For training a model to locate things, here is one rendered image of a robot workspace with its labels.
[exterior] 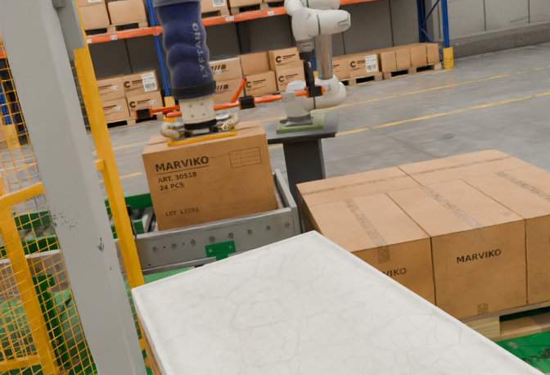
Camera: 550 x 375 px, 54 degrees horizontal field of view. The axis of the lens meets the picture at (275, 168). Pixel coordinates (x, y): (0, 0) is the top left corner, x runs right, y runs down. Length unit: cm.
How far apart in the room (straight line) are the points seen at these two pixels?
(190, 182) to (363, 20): 959
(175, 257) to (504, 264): 145
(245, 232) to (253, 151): 39
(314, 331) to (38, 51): 118
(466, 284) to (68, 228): 157
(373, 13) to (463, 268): 996
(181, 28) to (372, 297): 195
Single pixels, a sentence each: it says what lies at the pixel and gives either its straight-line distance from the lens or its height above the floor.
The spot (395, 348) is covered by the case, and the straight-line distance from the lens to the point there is 80.
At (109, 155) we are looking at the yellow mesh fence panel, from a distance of 240.
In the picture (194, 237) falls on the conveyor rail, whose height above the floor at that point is 54.
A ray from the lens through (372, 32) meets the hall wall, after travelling 1202.
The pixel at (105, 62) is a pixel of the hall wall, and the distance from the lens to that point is 1119.
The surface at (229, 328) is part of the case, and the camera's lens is 89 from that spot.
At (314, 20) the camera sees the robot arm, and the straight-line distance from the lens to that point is 275.
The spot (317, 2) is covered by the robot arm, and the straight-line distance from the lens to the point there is 328.
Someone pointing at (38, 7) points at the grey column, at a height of 160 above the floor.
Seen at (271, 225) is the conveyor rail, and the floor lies 54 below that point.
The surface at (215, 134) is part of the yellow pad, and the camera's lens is 266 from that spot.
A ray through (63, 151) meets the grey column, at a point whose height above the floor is 119.
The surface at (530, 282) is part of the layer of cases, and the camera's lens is 256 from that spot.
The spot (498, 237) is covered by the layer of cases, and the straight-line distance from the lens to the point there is 240.
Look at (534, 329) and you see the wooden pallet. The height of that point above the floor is 2.
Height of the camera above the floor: 148
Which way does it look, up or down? 16 degrees down
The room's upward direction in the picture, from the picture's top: 9 degrees counter-clockwise
